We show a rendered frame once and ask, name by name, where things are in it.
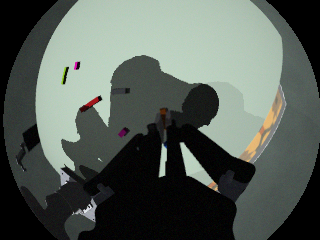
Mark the red rod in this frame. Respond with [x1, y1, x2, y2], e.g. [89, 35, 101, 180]
[80, 96, 101, 112]

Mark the orange rod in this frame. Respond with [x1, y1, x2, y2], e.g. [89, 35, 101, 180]
[160, 108, 166, 130]

